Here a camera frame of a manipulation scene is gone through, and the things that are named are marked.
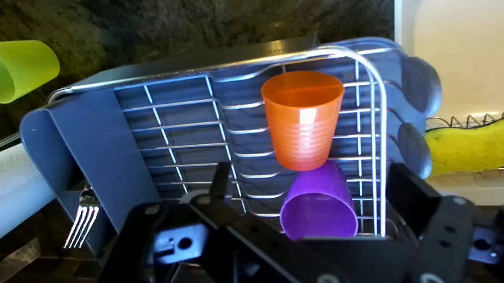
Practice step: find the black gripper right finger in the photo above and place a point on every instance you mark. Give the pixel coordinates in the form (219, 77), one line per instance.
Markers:
(442, 236)

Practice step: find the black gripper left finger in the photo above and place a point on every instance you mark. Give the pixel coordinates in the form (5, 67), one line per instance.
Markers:
(138, 236)

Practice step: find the silver metal fork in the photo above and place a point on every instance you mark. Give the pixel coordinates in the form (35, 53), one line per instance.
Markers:
(82, 225)

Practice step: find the yellow sponge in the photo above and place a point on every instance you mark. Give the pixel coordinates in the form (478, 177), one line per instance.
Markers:
(465, 149)

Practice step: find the blue plastic cutlery holder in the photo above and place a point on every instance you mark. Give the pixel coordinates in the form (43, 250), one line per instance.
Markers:
(100, 151)

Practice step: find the white cylindrical tube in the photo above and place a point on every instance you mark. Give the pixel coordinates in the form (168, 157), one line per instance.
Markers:
(21, 185)

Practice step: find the purple plastic cup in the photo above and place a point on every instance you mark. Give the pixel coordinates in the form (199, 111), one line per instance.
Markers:
(317, 206)

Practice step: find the blue plastic dish rack tray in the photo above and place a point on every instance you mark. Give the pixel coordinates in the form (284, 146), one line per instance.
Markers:
(190, 118)

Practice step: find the orange ribbed plastic cup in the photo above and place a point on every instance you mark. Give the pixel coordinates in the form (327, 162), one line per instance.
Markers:
(303, 118)

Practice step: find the lime green plastic cup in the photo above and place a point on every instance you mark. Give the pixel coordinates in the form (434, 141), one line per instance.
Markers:
(24, 64)

